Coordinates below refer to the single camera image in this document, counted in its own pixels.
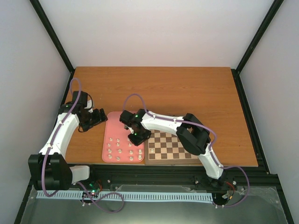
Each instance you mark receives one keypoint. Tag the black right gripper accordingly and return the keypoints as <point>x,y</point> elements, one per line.
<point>136,142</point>

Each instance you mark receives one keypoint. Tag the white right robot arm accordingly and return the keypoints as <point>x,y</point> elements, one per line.
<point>193,135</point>

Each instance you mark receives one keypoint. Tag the pink plastic tray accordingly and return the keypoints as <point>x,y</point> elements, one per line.
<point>117,148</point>

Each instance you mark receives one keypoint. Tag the black aluminium frame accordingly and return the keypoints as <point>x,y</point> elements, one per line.
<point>260,175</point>

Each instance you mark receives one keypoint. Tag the wooden chessboard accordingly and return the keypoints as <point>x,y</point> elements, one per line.
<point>168,150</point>

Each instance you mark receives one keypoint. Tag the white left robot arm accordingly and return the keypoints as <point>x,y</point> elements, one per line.
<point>48,168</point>

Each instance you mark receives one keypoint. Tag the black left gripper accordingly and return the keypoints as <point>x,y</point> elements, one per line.
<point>98,120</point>

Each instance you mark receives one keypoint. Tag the light blue cable duct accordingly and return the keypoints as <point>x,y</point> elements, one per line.
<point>136,196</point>

